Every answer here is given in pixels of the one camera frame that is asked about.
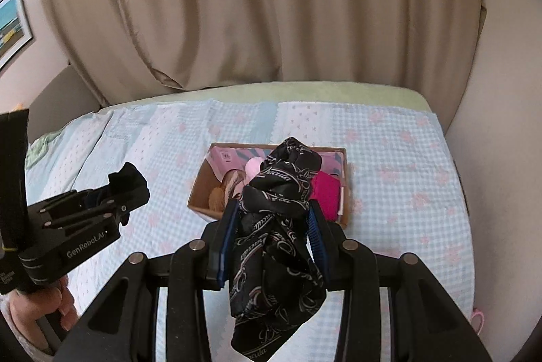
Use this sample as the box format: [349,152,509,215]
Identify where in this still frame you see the dusty pink sock pair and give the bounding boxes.
[226,170,255,199]

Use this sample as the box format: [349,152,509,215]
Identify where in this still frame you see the magenta cloth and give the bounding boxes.
[310,170,345,219]

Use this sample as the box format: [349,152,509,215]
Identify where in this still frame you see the light green crumpled cloth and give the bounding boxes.
[24,133,57,170]

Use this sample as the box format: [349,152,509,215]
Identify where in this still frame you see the grey upholstered headboard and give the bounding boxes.
[27,63,107,136]

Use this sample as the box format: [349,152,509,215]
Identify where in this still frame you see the framed wall picture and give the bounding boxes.
[0,0,34,71]

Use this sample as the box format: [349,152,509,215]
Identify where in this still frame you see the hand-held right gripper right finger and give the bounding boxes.
[307,203,494,362]

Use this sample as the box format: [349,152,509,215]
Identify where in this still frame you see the pink cord loop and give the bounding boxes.
[471,308,486,336]

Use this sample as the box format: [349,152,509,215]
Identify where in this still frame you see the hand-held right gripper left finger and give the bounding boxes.
[55,201,240,362]

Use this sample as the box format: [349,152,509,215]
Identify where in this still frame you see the person's left hand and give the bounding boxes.
[9,276,79,351]

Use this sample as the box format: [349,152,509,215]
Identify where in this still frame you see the light pink sock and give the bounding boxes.
[246,156,266,181]

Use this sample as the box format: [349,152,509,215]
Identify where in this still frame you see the light green bed sheet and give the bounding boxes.
[102,80,433,114]

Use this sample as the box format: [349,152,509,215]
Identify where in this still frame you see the light blue checkered blanket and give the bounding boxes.
[24,99,474,362]

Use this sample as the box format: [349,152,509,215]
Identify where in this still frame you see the brown plush toy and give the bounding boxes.
[208,178,238,214]

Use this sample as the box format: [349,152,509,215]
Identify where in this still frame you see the black patterned scarf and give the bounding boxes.
[229,137,329,357]

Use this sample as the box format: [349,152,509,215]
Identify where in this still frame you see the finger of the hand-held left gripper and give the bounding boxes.
[80,189,111,210]
[41,162,150,229]

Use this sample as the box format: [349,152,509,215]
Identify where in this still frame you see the pink printed cardboard box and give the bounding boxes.
[187,142,350,229]

